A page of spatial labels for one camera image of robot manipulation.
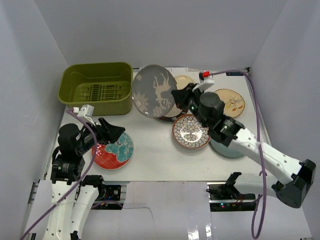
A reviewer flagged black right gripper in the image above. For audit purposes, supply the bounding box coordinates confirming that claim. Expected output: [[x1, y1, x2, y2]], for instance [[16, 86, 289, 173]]
[[171, 84, 209, 129]]

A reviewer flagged red and teal plate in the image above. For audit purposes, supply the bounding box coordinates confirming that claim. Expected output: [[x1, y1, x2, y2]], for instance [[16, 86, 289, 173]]
[[94, 132, 134, 170]]

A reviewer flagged grey reindeer plate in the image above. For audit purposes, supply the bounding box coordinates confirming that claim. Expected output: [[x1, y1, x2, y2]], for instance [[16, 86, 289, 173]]
[[132, 64, 177, 118]]

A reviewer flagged flower pattern bowl orange rim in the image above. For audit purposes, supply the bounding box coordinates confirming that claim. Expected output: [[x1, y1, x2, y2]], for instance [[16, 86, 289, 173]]
[[171, 114, 211, 150]]

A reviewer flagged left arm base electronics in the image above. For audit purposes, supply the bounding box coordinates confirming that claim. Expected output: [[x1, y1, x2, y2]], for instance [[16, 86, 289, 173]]
[[92, 184, 127, 210]]

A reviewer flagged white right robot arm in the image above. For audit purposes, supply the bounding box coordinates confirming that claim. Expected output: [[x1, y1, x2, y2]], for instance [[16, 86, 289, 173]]
[[171, 83, 316, 209]]

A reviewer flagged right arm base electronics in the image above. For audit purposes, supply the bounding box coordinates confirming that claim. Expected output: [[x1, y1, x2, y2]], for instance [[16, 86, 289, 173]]
[[206, 181, 257, 212]]

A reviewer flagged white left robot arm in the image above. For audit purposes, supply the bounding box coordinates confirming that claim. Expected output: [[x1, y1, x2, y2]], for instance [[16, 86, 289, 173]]
[[43, 117, 126, 240]]

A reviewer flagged green plastic bin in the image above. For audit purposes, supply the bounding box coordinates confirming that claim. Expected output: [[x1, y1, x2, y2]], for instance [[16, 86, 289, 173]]
[[58, 62, 133, 116]]

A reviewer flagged dark striped rim plate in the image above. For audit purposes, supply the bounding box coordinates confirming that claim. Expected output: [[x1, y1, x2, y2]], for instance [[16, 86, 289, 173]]
[[158, 110, 188, 123]]

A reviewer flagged small cream plate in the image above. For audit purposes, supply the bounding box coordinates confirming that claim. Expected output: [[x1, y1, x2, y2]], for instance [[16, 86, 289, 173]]
[[174, 75, 195, 90]]

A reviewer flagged tan bird pattern plate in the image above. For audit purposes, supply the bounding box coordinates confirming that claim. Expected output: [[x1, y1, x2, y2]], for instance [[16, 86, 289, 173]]
[[214, 88, 246, 118]]

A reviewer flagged blue table label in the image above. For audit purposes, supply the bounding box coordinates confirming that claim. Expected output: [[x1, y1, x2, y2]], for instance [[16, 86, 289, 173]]
[[225, 71, 244, 77]]

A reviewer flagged light blue plate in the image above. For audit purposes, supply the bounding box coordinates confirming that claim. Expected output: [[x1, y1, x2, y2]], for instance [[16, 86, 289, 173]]
[[210, 139, 245, 159]]

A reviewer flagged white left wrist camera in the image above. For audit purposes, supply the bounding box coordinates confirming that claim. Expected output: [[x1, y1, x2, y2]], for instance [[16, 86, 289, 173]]
[[72, 104, 94, 122]]

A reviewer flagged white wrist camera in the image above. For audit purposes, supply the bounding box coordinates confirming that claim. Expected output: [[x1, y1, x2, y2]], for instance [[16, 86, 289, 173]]
[[72, 104, 94, 122], [197, 71, 215, 91]]

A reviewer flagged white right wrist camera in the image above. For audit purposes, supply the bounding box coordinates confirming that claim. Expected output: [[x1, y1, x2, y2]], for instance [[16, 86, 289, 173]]
[[197, 71, 215, 91]]

